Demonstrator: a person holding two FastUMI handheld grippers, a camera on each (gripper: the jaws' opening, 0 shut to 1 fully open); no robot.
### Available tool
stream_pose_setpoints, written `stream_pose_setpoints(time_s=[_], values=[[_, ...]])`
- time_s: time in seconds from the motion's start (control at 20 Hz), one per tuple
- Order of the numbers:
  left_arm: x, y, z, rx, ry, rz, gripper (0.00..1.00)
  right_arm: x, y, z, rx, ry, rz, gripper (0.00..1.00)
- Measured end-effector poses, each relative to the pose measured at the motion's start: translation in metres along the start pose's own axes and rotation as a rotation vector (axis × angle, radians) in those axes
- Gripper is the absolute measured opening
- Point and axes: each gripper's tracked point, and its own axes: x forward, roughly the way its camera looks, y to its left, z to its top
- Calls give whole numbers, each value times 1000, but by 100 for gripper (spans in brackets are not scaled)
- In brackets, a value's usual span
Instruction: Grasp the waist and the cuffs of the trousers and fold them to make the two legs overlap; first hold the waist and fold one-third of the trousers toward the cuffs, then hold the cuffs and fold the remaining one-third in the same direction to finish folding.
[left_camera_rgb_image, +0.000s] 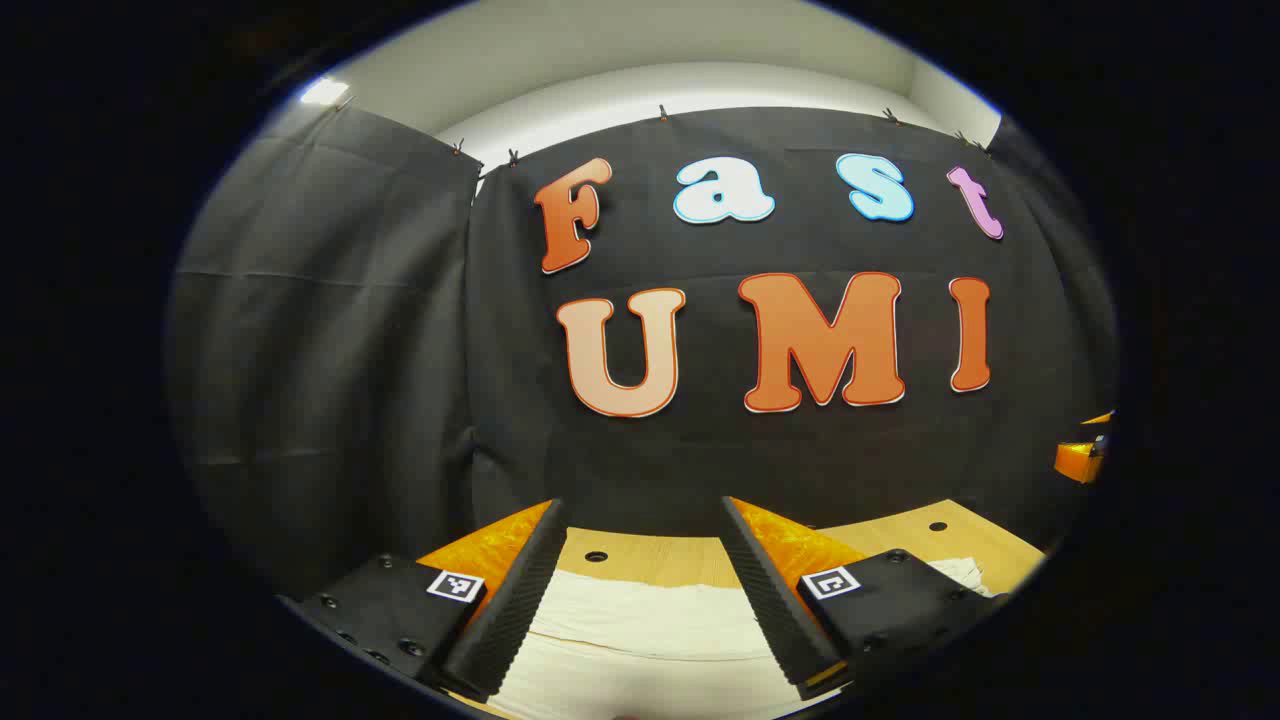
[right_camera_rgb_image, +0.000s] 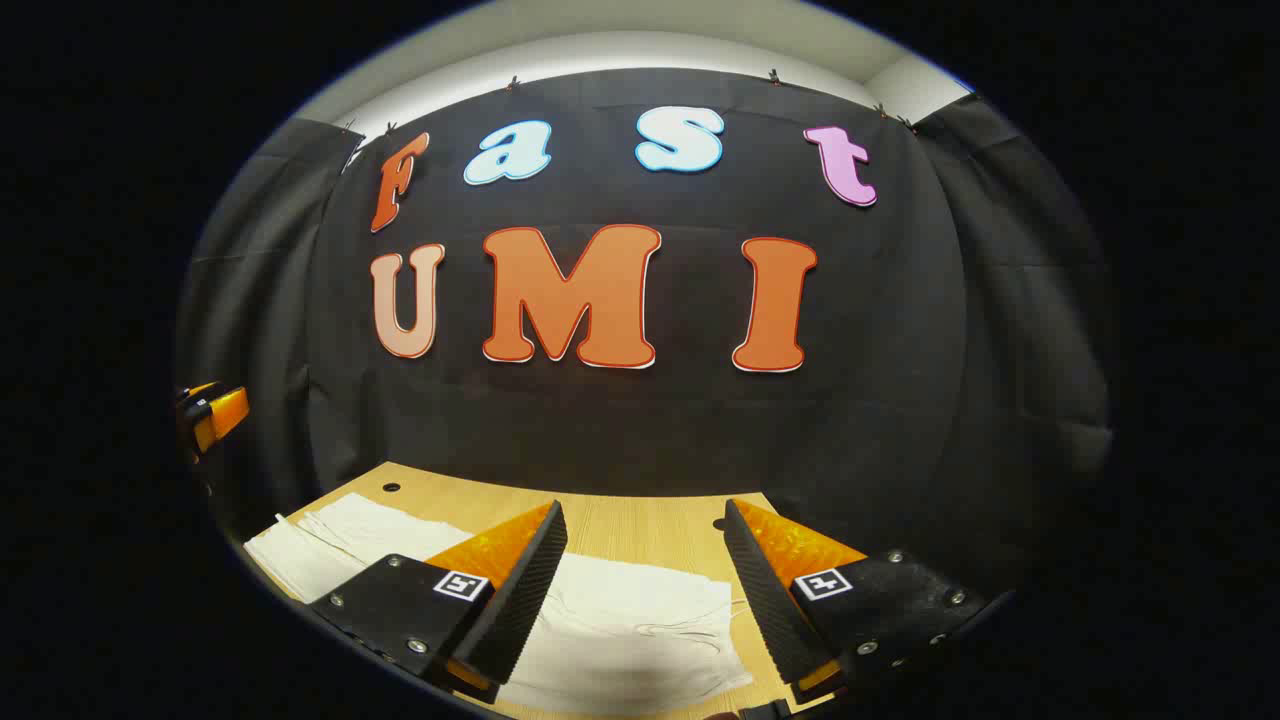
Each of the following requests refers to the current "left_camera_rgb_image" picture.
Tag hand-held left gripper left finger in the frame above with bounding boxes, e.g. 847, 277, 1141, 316
300, 500, 568, 701

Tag black backdrop cloth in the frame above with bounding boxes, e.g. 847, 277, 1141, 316
165, 100, 1118, 601

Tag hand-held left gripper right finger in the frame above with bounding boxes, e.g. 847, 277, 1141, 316
722, 497, 1001, 698

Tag white jeans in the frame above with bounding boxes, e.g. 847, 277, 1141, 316
490, 555, 1011, 720

